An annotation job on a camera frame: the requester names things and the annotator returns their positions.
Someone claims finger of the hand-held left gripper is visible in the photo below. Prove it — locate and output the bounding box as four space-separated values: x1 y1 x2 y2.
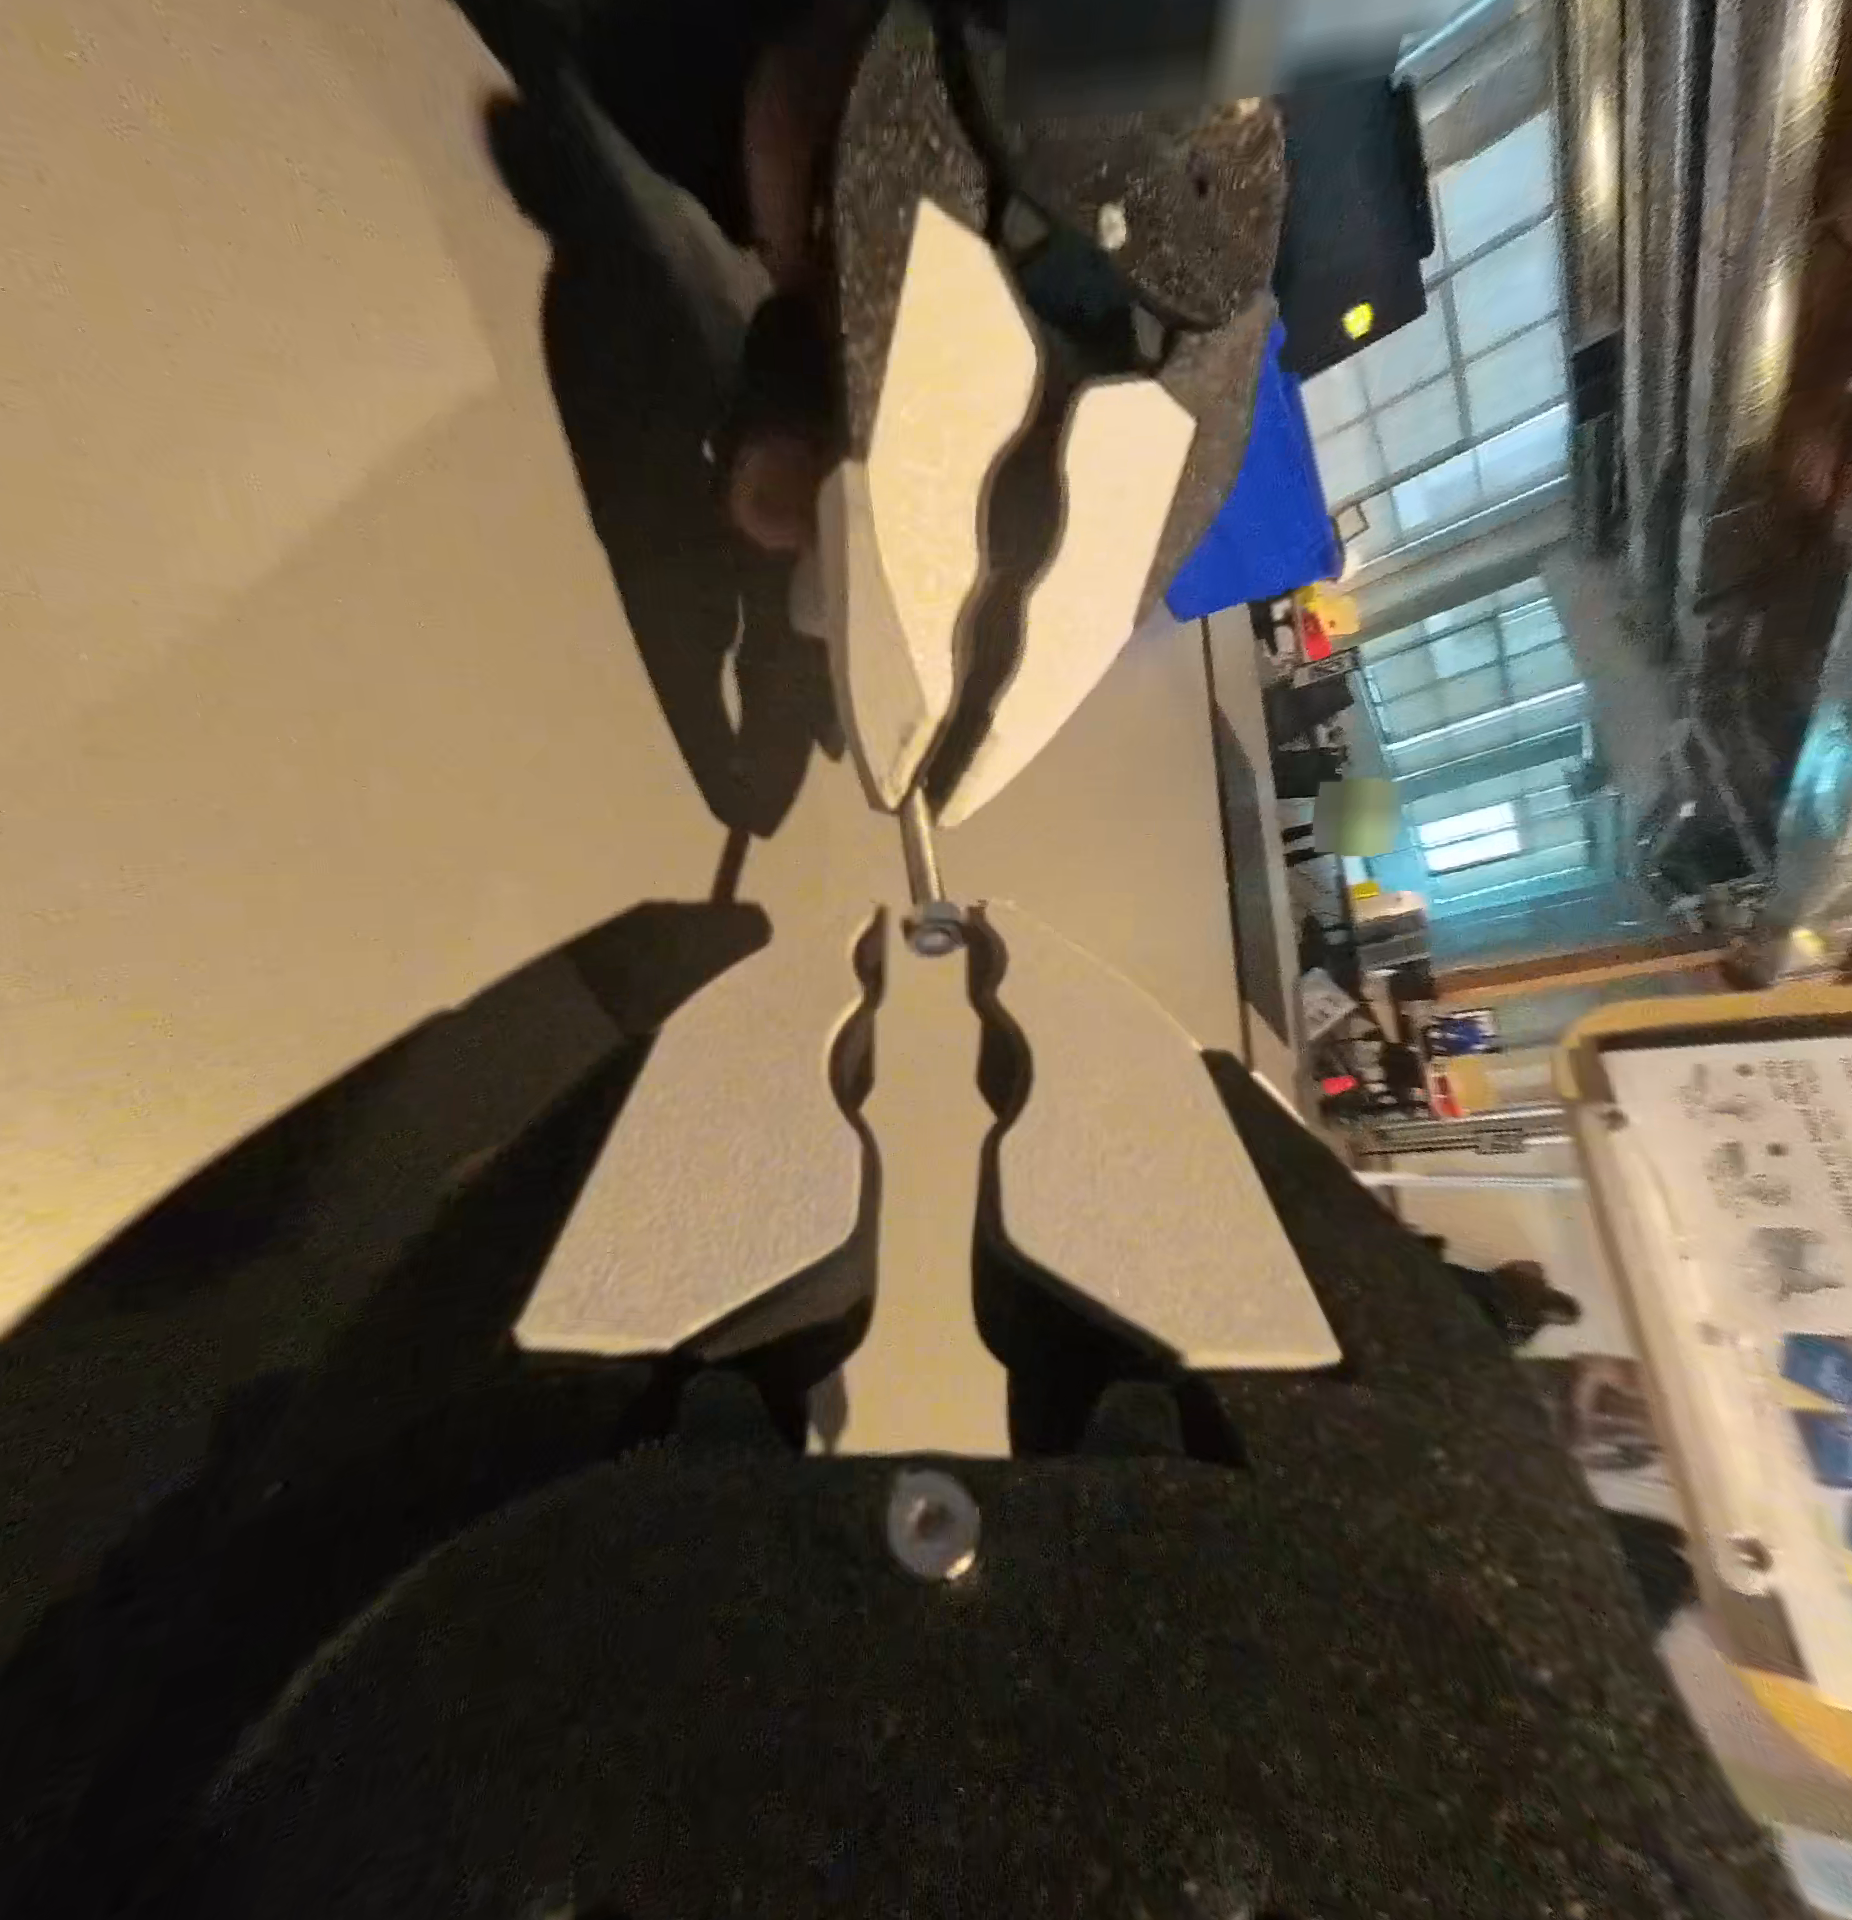
788 195 1046 816
929 372 1201 831

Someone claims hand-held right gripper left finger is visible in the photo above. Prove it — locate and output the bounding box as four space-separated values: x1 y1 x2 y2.
514 899 893 1453

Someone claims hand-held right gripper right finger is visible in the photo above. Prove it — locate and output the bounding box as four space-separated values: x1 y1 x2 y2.
960 898 1346 1454

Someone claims person's left forearm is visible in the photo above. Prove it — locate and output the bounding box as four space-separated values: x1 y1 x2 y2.
452 0 837 302

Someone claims person's left hand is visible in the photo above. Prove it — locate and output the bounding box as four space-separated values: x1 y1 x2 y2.
716 52 854 558

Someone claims blue plastic bin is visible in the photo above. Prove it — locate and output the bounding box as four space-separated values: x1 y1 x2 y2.
1163 319 1347 621

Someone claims black television on stand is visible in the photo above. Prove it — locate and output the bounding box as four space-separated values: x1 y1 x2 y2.
1268 73 1437 379

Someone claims black chair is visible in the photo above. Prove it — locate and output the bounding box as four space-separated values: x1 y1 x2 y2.
1262 675 1365 798

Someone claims clear acrylic stand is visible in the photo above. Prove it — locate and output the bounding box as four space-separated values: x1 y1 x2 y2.
1354 1102 1584 1198

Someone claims black desk mat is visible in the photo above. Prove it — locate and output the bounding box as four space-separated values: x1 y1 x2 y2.
1208 702 1306 1054

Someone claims large window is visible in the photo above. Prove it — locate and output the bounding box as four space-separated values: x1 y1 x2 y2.
1302 107 1610 923

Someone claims printed instruction sheet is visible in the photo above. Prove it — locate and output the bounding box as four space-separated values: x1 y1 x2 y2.
1601 1036 1852 1720

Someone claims silver ventilation duct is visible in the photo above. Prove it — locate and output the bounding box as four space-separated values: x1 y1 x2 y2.
1557 0 1817 604

